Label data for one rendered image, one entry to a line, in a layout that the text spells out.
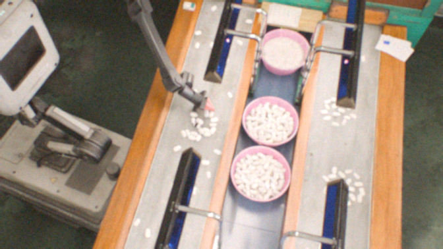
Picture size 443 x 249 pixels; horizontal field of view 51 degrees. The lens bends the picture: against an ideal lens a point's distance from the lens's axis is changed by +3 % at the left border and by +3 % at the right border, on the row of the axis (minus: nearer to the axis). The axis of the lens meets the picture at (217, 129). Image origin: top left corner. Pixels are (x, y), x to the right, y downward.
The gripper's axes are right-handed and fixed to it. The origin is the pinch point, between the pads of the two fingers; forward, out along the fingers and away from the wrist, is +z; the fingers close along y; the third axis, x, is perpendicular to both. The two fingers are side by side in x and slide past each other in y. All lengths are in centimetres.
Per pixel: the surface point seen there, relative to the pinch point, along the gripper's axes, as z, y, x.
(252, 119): 16.5, 0.0, -10.9
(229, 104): 6.6, 5.9, -3.0
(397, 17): 61, 74, -56
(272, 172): 28.5, -24.5, -18.1
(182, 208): -20, -64, -30
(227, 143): 8.1, -16.7, -7.1
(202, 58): -9.0, 29.9, 9.2
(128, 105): -4, 36, 100
